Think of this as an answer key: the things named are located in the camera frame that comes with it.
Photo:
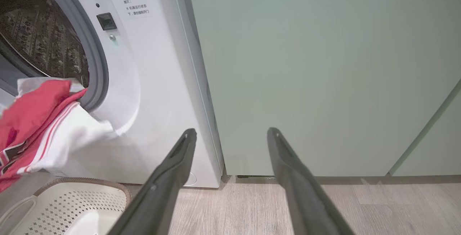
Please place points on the red and white garment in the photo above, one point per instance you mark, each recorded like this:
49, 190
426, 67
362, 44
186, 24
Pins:
32, 119

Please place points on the grey rubber door gasket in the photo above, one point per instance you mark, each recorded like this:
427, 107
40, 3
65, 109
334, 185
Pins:
90, 40

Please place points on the cream perforated laundry basket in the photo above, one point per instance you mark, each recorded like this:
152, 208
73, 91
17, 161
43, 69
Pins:
72, 199

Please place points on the pale green cabinet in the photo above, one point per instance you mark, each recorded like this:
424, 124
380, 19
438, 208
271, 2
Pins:
306, 65

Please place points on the white front-load washing machine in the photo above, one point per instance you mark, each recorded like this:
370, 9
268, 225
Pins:
155, 83

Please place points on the steel washing machine drum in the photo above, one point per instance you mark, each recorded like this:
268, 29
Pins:
43, 36

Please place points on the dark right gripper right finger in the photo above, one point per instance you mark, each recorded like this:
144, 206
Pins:
306, 206

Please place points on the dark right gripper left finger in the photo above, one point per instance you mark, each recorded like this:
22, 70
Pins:
158, 199

